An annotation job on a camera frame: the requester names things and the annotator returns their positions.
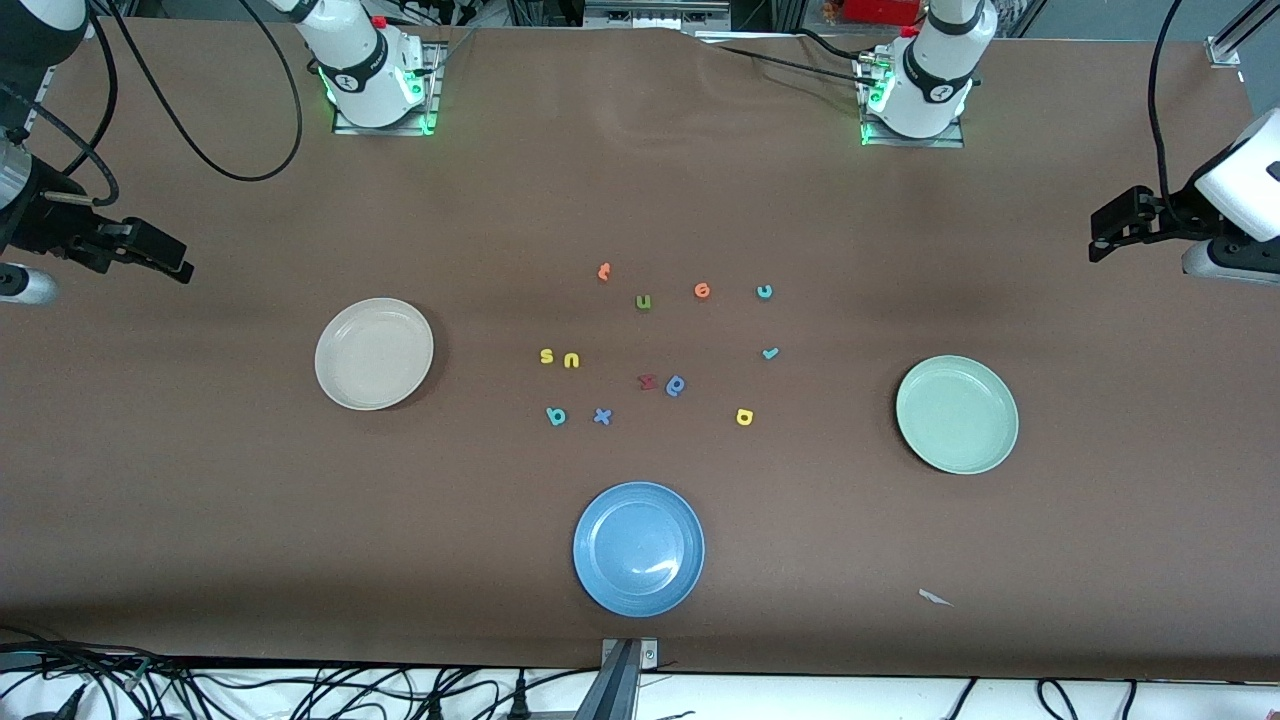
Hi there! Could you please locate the beige brown plate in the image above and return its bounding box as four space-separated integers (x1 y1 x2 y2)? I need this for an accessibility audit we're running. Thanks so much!
314 297 435 412

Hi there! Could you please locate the light green plate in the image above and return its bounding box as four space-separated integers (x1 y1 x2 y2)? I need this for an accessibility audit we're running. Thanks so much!
895 355 1020 476

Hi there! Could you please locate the red box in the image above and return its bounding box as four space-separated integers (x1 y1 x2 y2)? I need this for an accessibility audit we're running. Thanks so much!
842 0 926 25

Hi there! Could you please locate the brown table cover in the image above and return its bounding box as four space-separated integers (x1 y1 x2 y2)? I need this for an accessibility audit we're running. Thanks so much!
0 18 1280 683

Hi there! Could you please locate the grey metal box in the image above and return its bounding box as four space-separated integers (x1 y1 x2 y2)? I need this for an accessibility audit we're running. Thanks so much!
583 0 733 31

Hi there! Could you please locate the blue plate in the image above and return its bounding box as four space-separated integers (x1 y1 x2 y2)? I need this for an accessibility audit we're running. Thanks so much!
573 481 706 618

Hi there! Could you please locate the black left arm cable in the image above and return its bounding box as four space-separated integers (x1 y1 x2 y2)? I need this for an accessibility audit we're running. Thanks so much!
1147 0 1203 216

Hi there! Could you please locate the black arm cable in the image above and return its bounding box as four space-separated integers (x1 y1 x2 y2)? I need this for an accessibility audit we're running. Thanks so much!
1147 0 1203 216
0 0 304 206

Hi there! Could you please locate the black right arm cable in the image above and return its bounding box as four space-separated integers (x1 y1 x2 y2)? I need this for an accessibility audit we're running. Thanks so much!
0 0 304 206

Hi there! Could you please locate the aluminium frame profile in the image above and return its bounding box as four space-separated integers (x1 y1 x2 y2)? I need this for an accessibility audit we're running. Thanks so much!
1205 0 1280 69

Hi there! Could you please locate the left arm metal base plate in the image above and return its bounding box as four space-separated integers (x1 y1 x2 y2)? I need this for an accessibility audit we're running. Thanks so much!
858 50 966 149

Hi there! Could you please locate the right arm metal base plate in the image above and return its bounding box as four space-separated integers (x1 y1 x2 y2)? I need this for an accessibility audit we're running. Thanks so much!
332 40 442 138

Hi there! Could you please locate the black base cable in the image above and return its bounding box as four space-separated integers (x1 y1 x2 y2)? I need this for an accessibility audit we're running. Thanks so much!
795 28 883 59
715 44 869 81

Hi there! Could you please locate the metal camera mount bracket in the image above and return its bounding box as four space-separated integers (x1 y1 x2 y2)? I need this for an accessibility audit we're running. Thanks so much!
575 637 661 720

